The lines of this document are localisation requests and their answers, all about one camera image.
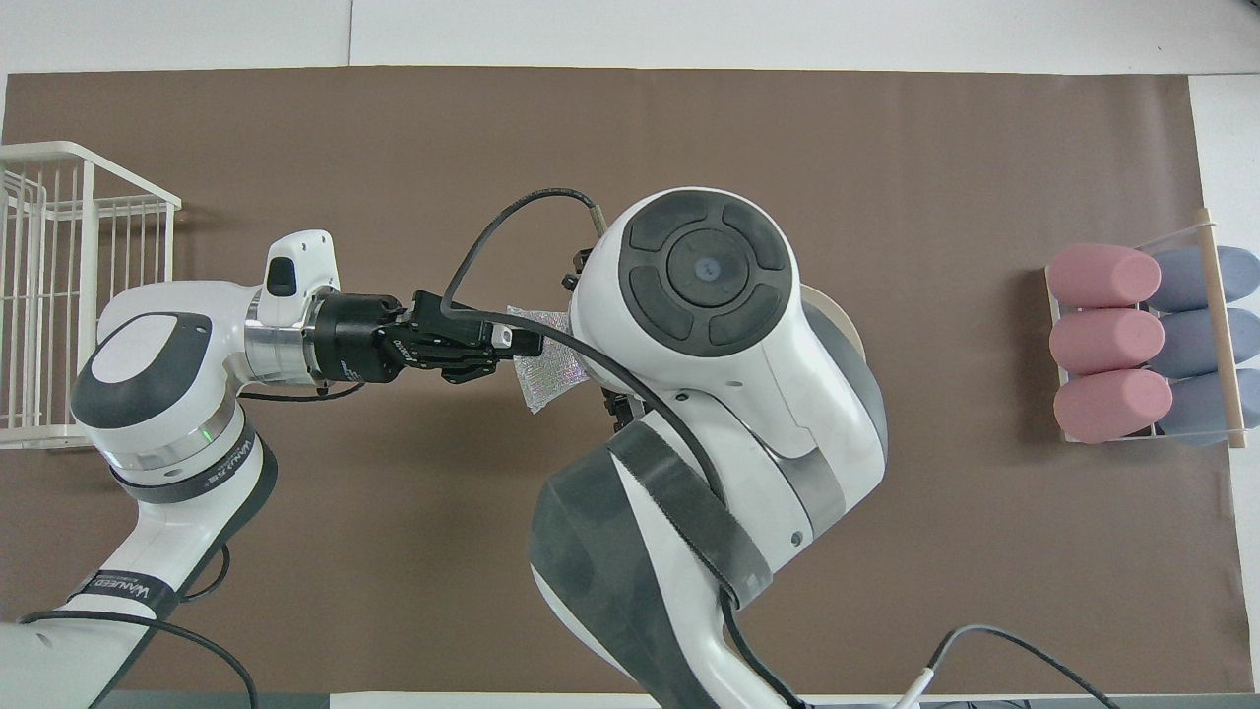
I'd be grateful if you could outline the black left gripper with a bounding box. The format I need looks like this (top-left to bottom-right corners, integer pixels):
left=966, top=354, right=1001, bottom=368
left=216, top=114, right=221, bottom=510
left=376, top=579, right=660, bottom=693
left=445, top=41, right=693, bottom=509
left=303, top=249, right=643, bottom=435

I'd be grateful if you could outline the silver bubble wrap piece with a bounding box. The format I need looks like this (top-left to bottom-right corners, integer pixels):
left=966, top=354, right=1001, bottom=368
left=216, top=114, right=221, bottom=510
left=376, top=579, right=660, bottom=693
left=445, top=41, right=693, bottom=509
left=506, top=305, right=594, bottom=416

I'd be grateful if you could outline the cream round plate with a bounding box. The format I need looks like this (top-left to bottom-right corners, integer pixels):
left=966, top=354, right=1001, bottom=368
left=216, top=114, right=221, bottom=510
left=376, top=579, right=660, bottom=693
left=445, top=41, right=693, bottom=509
left=799, top=284, right=868, bottom=363

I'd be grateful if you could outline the brown table mat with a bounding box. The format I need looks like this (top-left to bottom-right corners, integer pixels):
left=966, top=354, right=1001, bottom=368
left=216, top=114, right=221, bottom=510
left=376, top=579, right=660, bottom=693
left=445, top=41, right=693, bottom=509
left=0, top=66, right=1253, bottom=695

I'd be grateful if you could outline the pink plastic cup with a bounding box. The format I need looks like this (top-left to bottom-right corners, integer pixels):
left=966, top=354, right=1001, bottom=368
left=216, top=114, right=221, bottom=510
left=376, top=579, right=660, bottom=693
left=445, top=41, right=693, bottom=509
left=1052, top=368, right=1174, bottom=445
left=1048, top=307, right=1166, bottom=376
left=1045, top=243, right=1163, bottom=310

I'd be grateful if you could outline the blue plastic cup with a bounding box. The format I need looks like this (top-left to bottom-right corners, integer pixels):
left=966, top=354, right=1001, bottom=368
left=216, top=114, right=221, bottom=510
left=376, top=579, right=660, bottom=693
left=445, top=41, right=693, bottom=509
left=1150, top=246, right=1260, bottom=316
left=1157, top=308, right=1260, bottom=380
left=1160, top=366, right=1260, bottom=447

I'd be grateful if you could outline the clear cup holder wooden rod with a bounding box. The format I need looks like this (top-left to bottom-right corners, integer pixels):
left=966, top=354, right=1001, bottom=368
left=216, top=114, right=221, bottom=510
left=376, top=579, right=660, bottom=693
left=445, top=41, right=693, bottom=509
left=1043, top=207, right=1249, bottom=451

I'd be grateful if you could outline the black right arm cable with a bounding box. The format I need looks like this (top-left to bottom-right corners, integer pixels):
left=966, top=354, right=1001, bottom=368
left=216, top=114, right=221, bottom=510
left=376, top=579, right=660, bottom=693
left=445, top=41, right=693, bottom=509
left=441, top=187, right=808, bottom=709

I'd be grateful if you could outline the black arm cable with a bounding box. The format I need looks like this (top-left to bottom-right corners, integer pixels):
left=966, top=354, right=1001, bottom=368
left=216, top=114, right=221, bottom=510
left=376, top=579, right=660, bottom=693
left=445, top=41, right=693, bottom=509
left=20, top=379, right=365, bottom=709
left=441, top=187, right=808, bottom=709

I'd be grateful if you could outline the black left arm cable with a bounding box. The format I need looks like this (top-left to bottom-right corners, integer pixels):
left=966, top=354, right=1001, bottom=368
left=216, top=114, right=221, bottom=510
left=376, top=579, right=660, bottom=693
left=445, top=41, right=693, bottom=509
left=20, top=379, right=365, bottom=709

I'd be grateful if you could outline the white wire dish rack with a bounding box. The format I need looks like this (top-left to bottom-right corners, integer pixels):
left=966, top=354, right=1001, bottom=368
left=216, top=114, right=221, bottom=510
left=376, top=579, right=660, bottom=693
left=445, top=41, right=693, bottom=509
left=0, top=141, right=183, bottom=451

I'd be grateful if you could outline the thin cable with white connector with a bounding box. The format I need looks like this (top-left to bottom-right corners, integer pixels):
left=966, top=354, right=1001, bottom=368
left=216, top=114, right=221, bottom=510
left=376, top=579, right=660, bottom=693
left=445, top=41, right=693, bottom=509
left=891, top=624, right=1123, bottom=709

